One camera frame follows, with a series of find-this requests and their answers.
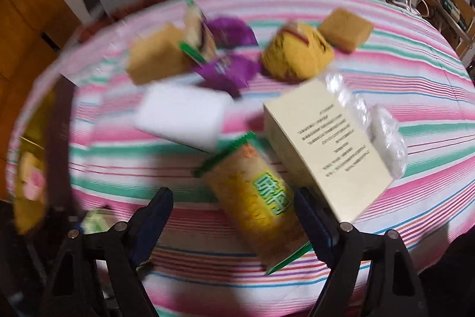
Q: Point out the green white packet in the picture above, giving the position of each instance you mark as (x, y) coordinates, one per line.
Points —
(94, 220)

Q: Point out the clear plastic bag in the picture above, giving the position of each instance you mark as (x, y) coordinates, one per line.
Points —
(387, 142)
(347, 98)

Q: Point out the white rectangular box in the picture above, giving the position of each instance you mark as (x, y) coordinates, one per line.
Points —
(182, 116)

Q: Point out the pink green striped blanket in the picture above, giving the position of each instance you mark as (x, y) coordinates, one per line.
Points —
(111, 161)

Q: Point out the wooden cabinet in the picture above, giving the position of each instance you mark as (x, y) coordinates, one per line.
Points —
(26, 23)

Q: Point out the yellow and pink plastic item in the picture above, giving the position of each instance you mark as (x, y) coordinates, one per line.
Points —
(31, 176)

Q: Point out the yellow cracker packet green edges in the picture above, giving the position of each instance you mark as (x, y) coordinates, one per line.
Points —
(256, 205)

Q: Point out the purple snack packet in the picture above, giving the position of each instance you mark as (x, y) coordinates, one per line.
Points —
(228, 70)
(232, 30)

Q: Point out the cream cardboard box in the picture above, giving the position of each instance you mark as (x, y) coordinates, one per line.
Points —
(334, 153)

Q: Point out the dark cloth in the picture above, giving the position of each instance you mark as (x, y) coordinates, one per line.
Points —
(456, 257)

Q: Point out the yellow sponge block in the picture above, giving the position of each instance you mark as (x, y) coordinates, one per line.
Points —
(159, 53)
(347, 29)

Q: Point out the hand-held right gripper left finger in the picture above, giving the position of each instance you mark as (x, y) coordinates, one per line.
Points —
(154, 220)

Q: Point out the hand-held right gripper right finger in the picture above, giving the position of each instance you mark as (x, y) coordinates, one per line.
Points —
(313, 228)

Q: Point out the green-edged clear biscuit packet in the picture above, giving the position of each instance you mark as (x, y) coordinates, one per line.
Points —
(196, 33)

